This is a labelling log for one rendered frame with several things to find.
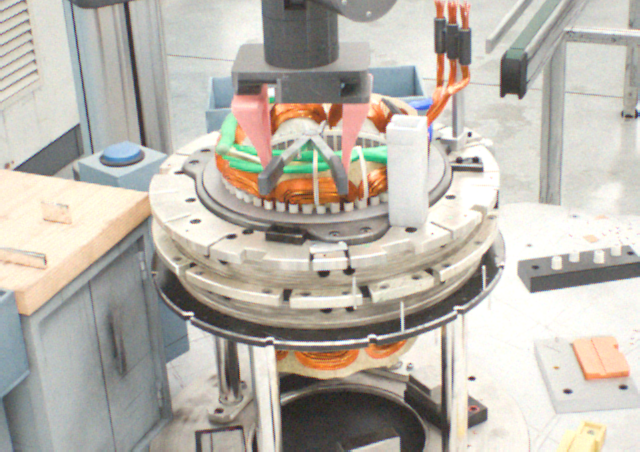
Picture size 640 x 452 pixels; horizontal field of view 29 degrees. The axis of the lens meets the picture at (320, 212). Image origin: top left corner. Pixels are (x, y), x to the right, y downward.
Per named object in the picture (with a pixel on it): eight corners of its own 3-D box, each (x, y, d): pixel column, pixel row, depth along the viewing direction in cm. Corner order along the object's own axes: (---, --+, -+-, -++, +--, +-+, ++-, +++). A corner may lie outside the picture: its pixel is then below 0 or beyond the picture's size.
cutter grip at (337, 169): (348, 194, 95) (348, 176, 94) (338, 196, 95) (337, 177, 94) (340, 172, 98) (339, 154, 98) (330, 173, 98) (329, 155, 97)
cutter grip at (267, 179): (268, 196, 95) (266, 177, 94) (258, 195, 95) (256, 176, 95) (284, 173, 98) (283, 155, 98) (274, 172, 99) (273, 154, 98)
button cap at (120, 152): (148, 154, 135) (147, 146, 134) (119, 167, 132) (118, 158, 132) (124, 145, 137) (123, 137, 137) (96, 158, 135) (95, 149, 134)
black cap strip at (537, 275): (642, 277, 156) (644, 261, 155) (530, 293, 154) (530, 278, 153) (627, 258, 160) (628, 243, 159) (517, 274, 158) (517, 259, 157)
